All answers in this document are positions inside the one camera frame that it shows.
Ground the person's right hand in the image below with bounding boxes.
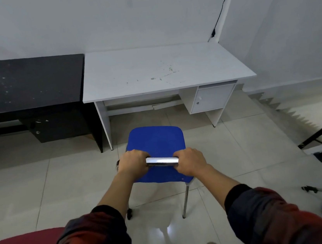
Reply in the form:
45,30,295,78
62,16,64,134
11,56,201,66
171,145,211,181

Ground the person's left hand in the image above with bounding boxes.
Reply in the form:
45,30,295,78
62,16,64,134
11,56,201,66
115,147,154,184

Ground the person's left forearm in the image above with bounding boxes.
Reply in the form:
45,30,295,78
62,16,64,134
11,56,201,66
25,170,144,244

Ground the person's right forearm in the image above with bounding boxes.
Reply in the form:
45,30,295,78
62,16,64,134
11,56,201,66
194,150,322,244

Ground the white table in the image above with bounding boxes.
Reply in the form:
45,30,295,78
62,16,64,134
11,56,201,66
77,32,264,154

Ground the black table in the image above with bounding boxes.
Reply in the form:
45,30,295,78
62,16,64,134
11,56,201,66
0,48,106,166

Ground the black wall cable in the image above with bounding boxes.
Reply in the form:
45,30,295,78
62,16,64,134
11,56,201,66
207,0,245,38

